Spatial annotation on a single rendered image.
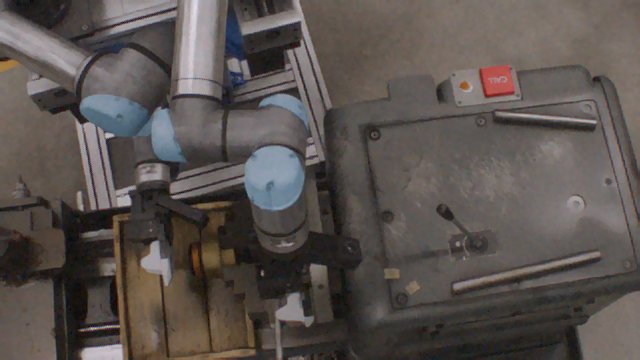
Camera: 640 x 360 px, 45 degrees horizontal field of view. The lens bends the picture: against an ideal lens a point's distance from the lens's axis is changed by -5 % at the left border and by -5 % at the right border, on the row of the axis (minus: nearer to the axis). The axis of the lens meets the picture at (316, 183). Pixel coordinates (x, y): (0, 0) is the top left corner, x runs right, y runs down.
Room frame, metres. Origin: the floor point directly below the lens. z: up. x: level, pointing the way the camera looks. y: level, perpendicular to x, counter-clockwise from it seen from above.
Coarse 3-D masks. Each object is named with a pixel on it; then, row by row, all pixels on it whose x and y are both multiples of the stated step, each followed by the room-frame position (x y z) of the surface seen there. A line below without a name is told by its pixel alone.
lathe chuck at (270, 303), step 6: (252, 216) 0.45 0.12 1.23; (288, 294) 0.31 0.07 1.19; (312, 294) 0.31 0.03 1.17; (264, 300) 0.31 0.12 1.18; (270, 300) 0.30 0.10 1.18; (282, 300) 0.30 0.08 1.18; (300, 300) 0.30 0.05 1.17; (312, 300) 0.30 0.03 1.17; (270, 306) 0.30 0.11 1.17; (282, 306) 0.29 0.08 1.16; (270, 312) 0.29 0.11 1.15; (270, 318) 0.28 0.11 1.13; (282, 324) 0.27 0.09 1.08; (288, 324) 0.27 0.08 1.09; (294, 324) 0.27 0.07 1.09; (300, 324) 0.27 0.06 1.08
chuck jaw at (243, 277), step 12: (252, 264) 0.40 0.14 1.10; (228, 276) 0.37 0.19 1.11; (240, 276) 0.37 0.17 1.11; (252, 276) 0.37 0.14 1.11; (240, 288) 0.35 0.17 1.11; (252, 288) 0.34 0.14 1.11; (240, 300) 0.33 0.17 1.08; (252, 300) 0.32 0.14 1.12; (252, 312) 0.30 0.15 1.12; (264, 312) 0.29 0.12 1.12
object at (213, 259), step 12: (204, 240) 0.45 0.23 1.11; (216, 240) 0.45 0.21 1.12; (192, 252) 0.43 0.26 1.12; (204, 252) 0.42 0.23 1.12; (216, 252) 0.42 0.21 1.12; (228, 252) 0.42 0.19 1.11; (192, 264) 0.40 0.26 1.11; (204, 264) 0.40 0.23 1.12; (216, 264) 0.40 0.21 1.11; (228, 264) 0.40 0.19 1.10; (204, 276) 0.39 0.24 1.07; (216, 276) 0.38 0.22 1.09
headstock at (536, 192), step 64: (576, 64) 0.71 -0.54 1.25; (384, 128) 0.60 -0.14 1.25; (448, 128) 0.59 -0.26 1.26; (512, 128) 0.58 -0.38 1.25; (384, 192) 0.47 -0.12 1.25; (448, 192) 0.46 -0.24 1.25; (512, 192) 0.45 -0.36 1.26; (576, 192) 0.44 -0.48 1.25; (384, 256) 0.35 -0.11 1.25; (448, 256) 0.34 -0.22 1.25; (512, 256) 0.33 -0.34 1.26; (384, 320) 0.24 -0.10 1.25; (448, 320) 0.23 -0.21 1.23; (512, 320) 0.24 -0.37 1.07
